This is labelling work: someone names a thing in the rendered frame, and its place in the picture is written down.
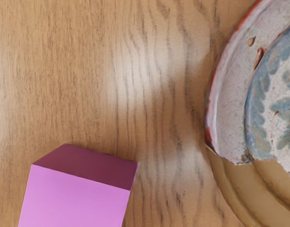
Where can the pink block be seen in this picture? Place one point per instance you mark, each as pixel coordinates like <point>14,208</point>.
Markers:
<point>76,194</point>

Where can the white and blue ceramic plate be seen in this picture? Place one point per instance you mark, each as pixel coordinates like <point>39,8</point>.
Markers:
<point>253,113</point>

